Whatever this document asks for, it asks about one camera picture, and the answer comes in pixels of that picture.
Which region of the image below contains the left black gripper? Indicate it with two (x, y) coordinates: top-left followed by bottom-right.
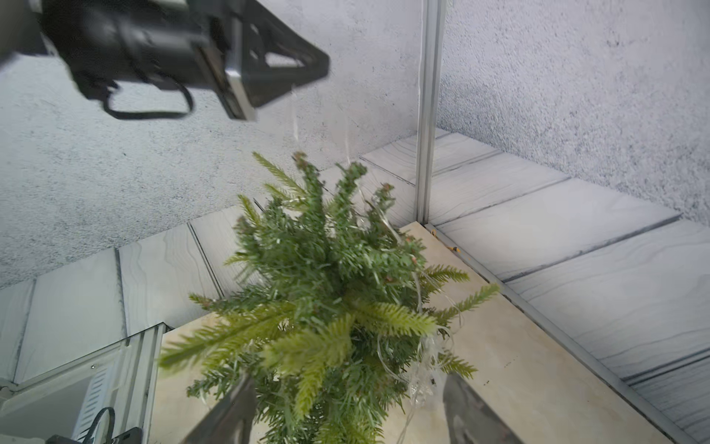
(38, 1), (330, 120)

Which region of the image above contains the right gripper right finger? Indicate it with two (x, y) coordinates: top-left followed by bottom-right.
(443, 374), (523, 444)

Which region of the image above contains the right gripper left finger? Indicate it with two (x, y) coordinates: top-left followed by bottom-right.
(181, 376), (257, 444)

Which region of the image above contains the clear fairy light wire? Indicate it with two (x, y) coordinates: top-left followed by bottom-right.
(287, 82), (462, 444)

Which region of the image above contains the fern tree wooden base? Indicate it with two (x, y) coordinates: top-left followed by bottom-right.
(159, 152), (499, 443)

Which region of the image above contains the beige table mat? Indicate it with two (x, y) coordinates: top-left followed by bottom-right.
(147, 222), (672, 443)

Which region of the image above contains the aluminium front rail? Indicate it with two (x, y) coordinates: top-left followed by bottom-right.
(1, 323), (166, 443)

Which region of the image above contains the aluminium corner post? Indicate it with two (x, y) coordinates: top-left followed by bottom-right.
(414, 0), (449, 225)

